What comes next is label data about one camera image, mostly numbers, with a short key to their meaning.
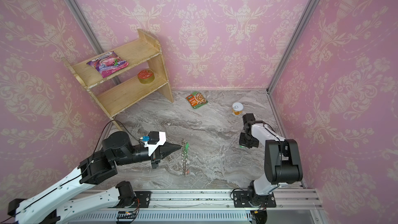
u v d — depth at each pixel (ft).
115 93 3.00
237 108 3.37
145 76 3.10
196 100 3.70
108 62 2.29
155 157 1.56
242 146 2.74
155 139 1.45
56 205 1.38
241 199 2.39
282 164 1.50
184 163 1.76
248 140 2.55
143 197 2.45
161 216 2.55
